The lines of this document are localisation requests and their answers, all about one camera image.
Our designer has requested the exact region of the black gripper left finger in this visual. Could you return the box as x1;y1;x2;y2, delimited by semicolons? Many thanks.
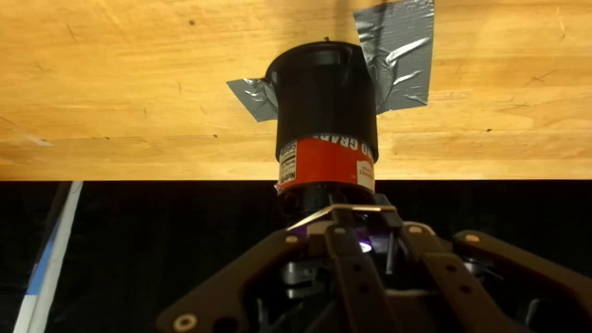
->
156;208;396;333

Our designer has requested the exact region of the grey duct tape patch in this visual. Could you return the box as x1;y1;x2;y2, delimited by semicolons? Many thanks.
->
226;0;437;123

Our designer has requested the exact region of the white vertical pole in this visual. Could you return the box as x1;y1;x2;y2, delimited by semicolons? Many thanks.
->
11;179;85;333

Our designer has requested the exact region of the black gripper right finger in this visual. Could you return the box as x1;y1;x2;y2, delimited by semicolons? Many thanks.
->
381;208;592;333

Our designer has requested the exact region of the brown cup with orange label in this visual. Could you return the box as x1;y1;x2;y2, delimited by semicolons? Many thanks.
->
263;36;381;218

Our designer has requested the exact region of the tan rubber band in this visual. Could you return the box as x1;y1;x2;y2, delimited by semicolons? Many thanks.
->
285;201;400;234

